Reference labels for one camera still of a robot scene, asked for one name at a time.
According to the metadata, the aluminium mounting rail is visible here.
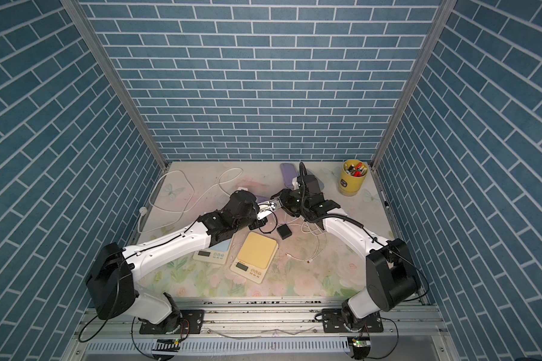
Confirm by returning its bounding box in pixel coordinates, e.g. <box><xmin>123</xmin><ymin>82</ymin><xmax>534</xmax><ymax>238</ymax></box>
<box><xmin>74</xmin><ymin>299</ymin><xmax>448</xmax><ymax>342</ymax></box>

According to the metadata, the yellow electronic kitchen scale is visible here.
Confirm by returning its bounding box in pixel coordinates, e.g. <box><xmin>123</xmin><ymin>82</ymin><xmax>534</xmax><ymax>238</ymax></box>
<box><xmin>230</xmin><ymin>232</ymin><xmax>278</xmax><ymax>284</ymax></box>

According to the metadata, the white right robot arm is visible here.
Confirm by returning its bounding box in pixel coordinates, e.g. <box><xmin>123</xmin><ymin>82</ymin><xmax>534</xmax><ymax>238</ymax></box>
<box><xmin>271</xmin><ymin>175</ymin><xmax>421</xmax><ymax>322</ymax></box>

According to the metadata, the white USB wall charger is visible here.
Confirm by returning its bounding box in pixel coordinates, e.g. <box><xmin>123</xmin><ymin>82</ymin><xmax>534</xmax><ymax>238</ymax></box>
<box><xmin>257</xmin><ymin>200</ymin><xmax>281</xmax><ymax>220</ymax></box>

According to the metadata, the purple power strip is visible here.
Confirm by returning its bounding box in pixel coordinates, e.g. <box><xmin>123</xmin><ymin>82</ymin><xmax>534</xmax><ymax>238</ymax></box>
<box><xmin>236</xmin><ymin>180</ymin><xmax>270</xmax><ymax>203</ymax></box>

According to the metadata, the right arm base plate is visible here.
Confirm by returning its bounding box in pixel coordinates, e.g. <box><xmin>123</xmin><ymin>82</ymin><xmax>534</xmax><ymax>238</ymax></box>
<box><xmin>314</xmin><ymin>308</ymin><xmax>384</xmax><ymax>333</ymax></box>

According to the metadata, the purple pencil case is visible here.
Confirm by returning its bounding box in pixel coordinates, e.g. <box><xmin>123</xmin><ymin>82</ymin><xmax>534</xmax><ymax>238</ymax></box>
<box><xmin>280</xmin><ymin>162</ymin><xmax>299</xmax><ymax>190</ymax></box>

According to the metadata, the blue electronic kitchen scale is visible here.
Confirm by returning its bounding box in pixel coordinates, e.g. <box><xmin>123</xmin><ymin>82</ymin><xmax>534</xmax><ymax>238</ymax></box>
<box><xmin>193</xmin><ymin>239</ymin><xmax>232</xmax><ymax>265</ymax></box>

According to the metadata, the black USB wall charger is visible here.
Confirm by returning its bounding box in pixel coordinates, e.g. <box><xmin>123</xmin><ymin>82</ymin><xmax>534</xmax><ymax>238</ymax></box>
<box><xmin>276</xmin><ymin>224</ymin><xmax>293</xmax><ymax>240</ymax></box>

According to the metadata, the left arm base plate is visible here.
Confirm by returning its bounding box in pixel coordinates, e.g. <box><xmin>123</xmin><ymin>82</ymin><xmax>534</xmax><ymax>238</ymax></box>
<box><xmin>139</xmin><ymin>309</ymin><xmax>205</xmax><ymax>336</ymax></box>

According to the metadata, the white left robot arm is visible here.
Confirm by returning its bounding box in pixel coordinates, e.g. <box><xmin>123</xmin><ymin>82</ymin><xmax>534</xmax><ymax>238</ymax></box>
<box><xmin>85</xmin><ymin>190</ymin><xmax>277</xmax><ymax>334</ymax></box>

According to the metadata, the yellow pen cup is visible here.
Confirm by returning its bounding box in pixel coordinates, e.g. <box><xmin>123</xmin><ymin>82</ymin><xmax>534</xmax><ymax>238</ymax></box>
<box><xmin>338</xmin><ymin>159</ymin><xmax>369</xmax><ymax>196</ymax></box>

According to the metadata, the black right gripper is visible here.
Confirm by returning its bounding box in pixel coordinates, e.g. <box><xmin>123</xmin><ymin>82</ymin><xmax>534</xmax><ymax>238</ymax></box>
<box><xmin>271</xmin><ymin>189</ymin><xmax>311</xmax><ymax>218</ymax></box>

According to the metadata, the white power strip cord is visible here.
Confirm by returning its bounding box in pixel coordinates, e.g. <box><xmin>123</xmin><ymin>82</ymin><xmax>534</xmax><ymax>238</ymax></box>
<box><xmin>137</xmin><ymin>166</ymin><xmax>245</xmax><ymax>235</ymax></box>

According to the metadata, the white USB charging cable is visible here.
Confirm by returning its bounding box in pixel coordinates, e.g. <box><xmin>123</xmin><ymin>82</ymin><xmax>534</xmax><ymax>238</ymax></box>
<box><xmin>270</xmin><ymin>211</ymin><xmax>330</xmax><ymax>265</ymax></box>

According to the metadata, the floral table mat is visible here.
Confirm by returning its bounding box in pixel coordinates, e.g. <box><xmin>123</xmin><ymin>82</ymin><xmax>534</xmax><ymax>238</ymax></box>
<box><xmin>137</xmin><ymin>162</ymin><xmax>366</xmax><ymax>299</ymax></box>

